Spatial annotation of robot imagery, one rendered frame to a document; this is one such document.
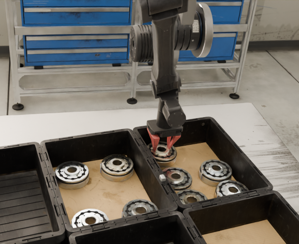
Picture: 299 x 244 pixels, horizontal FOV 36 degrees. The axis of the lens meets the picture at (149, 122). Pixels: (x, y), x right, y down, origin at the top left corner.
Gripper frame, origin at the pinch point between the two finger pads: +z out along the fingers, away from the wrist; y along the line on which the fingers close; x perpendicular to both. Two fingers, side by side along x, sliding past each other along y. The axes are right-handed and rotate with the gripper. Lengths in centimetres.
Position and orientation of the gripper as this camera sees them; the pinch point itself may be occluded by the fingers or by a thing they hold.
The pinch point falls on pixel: (161, 147)
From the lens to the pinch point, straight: 151.5
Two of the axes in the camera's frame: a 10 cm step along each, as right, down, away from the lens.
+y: 9.4, -1.0, 3.3
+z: -1.0, 8.4, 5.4
